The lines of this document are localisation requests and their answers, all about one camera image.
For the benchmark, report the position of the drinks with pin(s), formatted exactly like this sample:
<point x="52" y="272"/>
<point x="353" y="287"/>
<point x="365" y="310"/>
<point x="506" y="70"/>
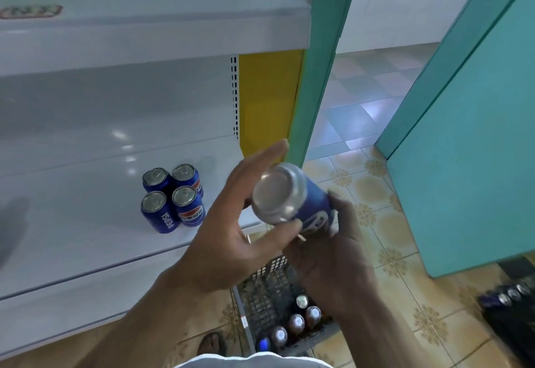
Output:
<point x="296" y="323"/>

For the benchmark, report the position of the grey plastic crate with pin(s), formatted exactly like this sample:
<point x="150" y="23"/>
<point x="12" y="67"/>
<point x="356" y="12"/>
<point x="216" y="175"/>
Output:
<point x="267" y="297"/>

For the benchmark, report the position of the person's right hand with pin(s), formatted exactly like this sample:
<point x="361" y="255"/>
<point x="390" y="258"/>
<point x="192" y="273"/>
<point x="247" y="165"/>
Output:
<point x="334" y="267"/>

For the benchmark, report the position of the grey shelf label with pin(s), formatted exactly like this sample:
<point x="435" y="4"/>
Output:
<point x="29" y="12"/>

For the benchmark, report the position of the person's grey shirt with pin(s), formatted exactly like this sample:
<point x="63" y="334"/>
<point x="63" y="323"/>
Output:
<point x="251" y="362"/>

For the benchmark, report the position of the black box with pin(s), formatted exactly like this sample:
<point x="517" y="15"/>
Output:
<point x="514" y="330"/>

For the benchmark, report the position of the cola bottle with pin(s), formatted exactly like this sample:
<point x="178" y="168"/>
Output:
<point x="263" y="344"/>

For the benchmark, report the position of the person's left hand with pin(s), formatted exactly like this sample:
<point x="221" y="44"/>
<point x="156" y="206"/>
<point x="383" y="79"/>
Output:
<point x="221" y="246"/>

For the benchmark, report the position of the white metal shelf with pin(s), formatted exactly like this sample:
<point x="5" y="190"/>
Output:
<point x="125" y="88"/>

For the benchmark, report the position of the teal cabinet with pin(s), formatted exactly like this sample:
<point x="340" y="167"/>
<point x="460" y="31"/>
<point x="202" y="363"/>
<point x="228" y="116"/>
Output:
<point x="468" y="171"/>

